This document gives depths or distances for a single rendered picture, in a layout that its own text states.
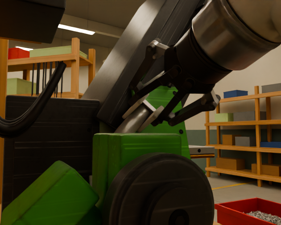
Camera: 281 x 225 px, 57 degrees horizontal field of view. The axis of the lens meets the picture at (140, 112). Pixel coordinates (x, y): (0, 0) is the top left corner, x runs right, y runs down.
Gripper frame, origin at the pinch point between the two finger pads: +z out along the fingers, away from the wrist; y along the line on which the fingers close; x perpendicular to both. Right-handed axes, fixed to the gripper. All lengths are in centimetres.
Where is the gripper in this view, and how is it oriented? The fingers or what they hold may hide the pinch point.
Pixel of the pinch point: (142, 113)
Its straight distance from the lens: 47.5
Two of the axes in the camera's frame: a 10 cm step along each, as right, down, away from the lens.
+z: -4.5, 4.2, 7.9
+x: -5.1, 6.0, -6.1
